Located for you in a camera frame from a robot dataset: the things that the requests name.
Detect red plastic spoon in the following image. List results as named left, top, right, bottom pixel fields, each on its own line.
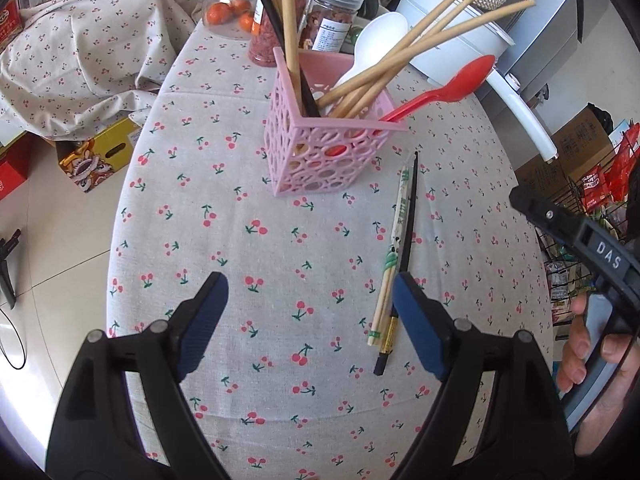
left=377, top=55, right=497, bottom=123

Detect draped cherry print cloth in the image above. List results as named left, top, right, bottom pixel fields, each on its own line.
left=0, top=0, right=201, bottom=142

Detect yellow printed carton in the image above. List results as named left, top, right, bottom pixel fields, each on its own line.
left=57, top=119, right=143, bottom=195

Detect silver refrigerator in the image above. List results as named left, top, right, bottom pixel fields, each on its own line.
left=480, top=0, right=591, bottom=126

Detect red snack packet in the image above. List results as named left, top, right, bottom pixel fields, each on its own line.
left=580, top=170, right=608, bottom=211
left=607, top=122, right=640, bottom=201

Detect black chopstick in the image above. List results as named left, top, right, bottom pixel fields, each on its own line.
left=242, top=0, right=321, bottom=118
left=372, top=151, right=420, bottom=377

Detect person's right hand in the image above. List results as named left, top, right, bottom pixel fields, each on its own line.
left=556, top=294, right=636, bottom=457

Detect long wooden chopstick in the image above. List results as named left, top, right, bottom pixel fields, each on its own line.
left=280, top=0, right=304, bottom=108

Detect white plastic spoon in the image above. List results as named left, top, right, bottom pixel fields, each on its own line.
left=332, top=11, right=408, bottom=93

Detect labelled jar of dried fruit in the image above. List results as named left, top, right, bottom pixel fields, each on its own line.
left=300, top=0, right=365, bottom=56

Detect pink perforated utensil holder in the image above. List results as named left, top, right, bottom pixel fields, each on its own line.
left=263, top=46, right=411, bottom=197

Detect black wire rack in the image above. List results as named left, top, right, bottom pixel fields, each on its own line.
left=535, top=145, right=640, bottom=321

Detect red box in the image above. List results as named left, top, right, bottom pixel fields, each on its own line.
left=0, top=152, right=30, bottom=203

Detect paper-wrapped disposable chopsticks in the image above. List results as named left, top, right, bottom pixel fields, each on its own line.
left=367, top=166, right=413, bottom=347

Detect brown cardboard box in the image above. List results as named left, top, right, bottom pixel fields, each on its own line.
left=550, top=104, right=615, bottom=166
left=514, top=152, right=573, bottom=206

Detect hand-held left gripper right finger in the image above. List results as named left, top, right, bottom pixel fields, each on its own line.
left=390, top=271, right=574, bottom=480

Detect black bag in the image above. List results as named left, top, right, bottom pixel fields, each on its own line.
left=587, top=102, right=613, bottom=133

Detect cherry print tablecloth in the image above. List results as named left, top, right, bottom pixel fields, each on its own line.
left=105, top=10, right=557, bottom=480

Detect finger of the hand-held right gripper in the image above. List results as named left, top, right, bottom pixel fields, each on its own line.
left=509, top=186, right=597, bottom=257

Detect jar of red flakes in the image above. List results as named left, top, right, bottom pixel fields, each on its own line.
left=248, top=0, right=311, bottom=68

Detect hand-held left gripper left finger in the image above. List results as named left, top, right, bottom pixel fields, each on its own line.
left=46, top=271, right=231, bottom=480

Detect black floor stand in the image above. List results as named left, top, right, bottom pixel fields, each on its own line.
left=0, top=229, right=22, bottom=311

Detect thin bamboo chopstick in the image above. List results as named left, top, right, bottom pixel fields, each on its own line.
left=342, top=0, right=487, bottom=118
left=332, top=0, right=481, bottom=113

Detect white electric cooking pot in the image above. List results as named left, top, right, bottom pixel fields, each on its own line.
left=395, top=0, right=560, bottom=163

